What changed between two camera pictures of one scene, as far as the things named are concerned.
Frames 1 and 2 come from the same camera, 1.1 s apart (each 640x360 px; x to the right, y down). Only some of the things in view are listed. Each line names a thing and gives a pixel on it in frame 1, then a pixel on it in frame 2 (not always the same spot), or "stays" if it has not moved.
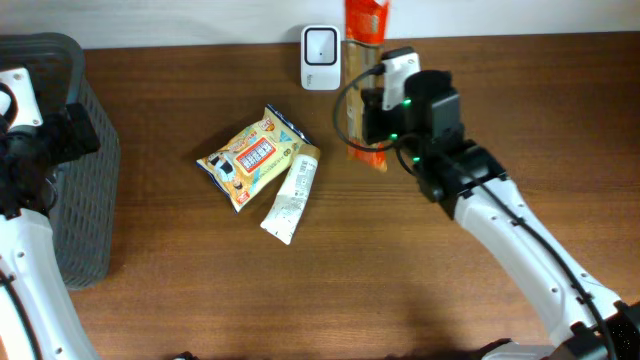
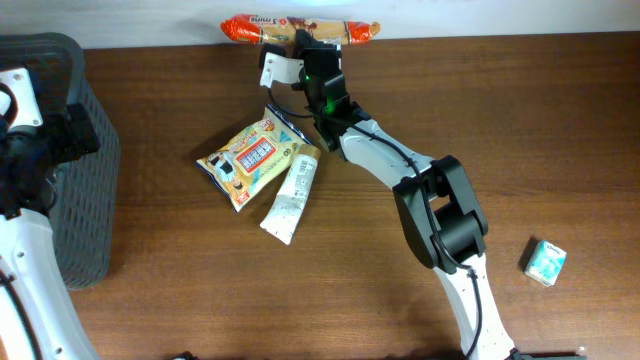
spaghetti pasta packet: (363, 50) to (251, 29)
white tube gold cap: (283, 218) stays
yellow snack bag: (250, 158) stays
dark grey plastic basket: (83, 212) stays
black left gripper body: (54, 141) stays
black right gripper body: (387, 125) to (306, 51)
